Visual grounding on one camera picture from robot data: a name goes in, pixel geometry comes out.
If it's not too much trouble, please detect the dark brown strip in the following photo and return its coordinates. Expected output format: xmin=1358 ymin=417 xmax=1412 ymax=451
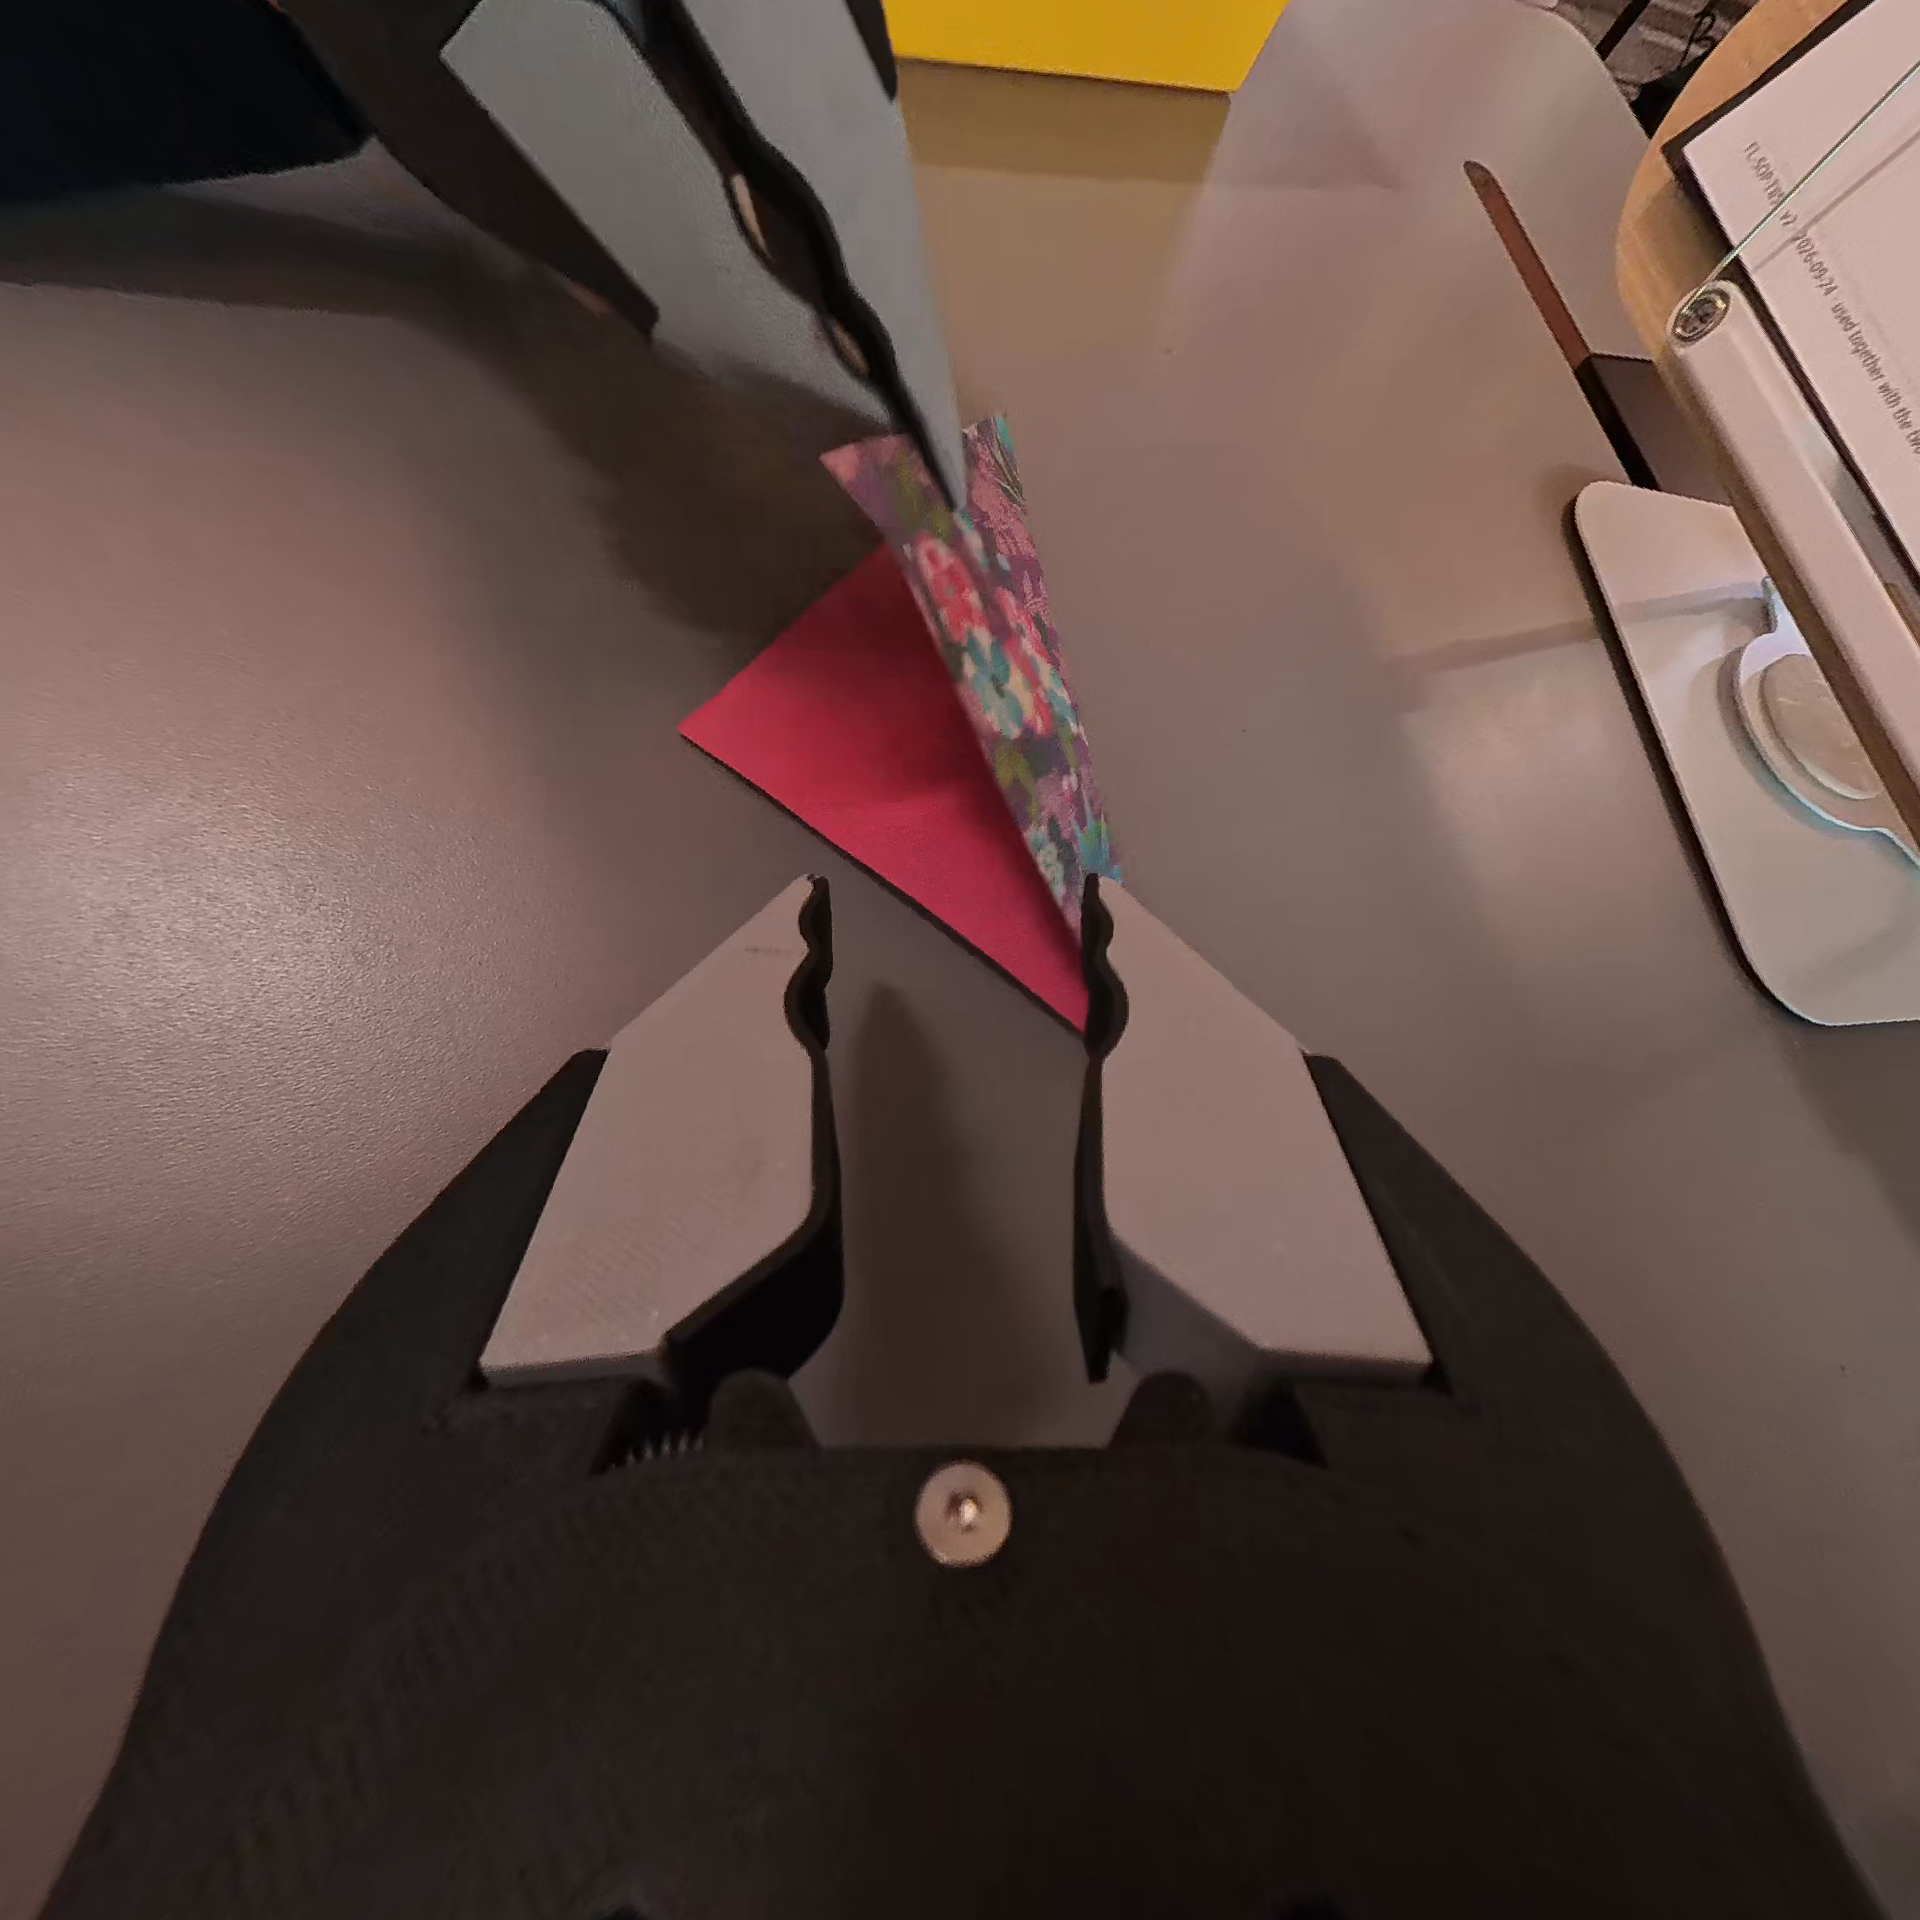
xmin=1463 ymin=157 xmax=1594 ymax=371

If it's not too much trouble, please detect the floral and pink origami paper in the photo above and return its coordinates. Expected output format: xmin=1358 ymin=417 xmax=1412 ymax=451
xmin=678 ymin=412 xmax=1125 ymax=1038

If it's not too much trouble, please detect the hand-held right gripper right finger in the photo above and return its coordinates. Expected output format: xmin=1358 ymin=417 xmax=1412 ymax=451
xmin=1072 ymin=872 xmax=1437 ymax=1426

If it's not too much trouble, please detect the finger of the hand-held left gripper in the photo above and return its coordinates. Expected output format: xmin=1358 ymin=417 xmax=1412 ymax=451
xmin=664 ymin=0 xmax=965 ymax=504
xmin=440 ymin=0 xmax=905 ymax=437

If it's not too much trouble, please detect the round wooden board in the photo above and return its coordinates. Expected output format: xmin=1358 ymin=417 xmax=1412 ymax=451
xmin=1614 ymin=0 xmax=1920 ymax=841

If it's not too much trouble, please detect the printed white paper sheet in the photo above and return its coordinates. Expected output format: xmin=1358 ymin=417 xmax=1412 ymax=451
xmin=1681 ymin=36 xmax=1920 ymax=601

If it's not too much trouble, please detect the white metal stand base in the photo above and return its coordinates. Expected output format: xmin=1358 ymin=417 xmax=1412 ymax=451
xmin=1570 ymin=276 xmax=1920 ymax=1030

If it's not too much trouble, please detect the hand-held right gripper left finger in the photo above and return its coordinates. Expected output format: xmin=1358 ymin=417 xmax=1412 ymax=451
xmin=477 ymin=875 xmax=847 ymax=1392

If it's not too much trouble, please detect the dark blue cloth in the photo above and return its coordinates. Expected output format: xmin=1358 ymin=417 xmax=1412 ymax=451
xmin=0 ymin=0 xmax=369 ymax=199

